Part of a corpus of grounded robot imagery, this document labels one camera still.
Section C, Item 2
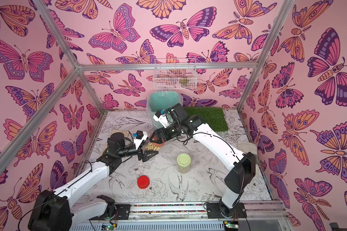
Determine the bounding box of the brown jar lid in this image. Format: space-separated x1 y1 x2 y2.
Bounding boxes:
149 134 165 147

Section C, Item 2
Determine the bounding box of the green lid peanut jar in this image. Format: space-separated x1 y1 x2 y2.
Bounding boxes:
176 153 191 174

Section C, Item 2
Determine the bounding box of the aluminium frame post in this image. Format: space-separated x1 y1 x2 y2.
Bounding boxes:
237 0 295 113

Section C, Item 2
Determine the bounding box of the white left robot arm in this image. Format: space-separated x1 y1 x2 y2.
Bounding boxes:
28 131 158 231

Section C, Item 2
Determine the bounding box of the green object in basket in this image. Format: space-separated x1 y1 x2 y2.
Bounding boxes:
179 78 189 87

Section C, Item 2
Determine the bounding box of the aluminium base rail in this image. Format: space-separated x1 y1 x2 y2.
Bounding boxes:
71 201 294 231

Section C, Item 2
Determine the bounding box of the brown lid peanut jar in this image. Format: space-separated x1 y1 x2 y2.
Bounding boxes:
144 141 161 151

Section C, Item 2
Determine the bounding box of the mint green trash bin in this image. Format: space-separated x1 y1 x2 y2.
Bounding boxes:
147 91 181 129

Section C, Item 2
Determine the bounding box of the white wire basket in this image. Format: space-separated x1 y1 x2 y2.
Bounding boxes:
152 58 198 90

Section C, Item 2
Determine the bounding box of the green artificial grass mat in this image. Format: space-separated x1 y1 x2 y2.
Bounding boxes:
184 107 228 132

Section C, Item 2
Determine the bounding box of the red jar lid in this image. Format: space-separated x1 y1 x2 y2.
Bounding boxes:
137 175 150 189

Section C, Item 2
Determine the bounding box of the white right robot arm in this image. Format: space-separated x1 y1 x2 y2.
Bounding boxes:
150 104 256 218

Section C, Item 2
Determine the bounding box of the cream work glove right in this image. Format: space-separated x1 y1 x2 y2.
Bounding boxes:
237 141 257 157

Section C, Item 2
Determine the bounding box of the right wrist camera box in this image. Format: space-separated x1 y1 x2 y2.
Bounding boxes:
152 110 169 129

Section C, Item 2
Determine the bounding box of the clear plastic bin liner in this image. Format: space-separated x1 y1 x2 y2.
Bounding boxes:
146 90 183 131

